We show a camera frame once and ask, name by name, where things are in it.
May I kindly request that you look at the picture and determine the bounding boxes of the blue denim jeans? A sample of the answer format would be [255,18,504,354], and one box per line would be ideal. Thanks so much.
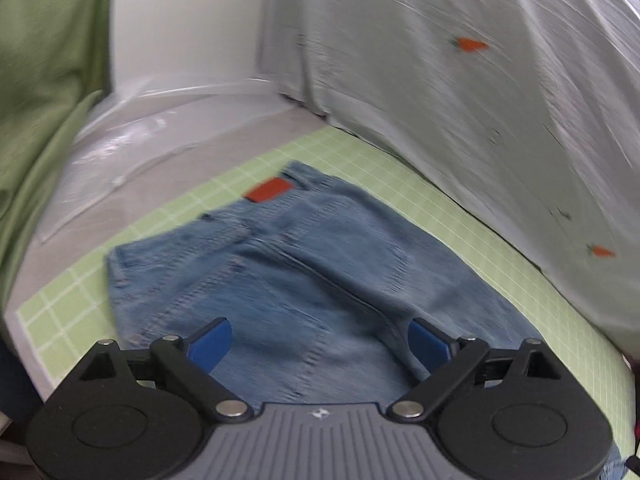
[104,159,626,480]

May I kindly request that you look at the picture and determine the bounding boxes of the green grid table mat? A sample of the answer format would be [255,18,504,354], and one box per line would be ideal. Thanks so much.
[6,127,636,454]

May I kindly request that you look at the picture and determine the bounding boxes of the clear plastic storage bag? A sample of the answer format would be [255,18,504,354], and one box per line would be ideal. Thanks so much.
[36,77,294,243]

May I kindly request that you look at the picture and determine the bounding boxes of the white carrot print sheet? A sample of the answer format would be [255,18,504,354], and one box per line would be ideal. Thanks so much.
[259,0,639,358]

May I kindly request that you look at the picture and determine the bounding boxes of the green cloth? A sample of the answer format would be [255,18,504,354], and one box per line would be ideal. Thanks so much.
[1,0,111,302]

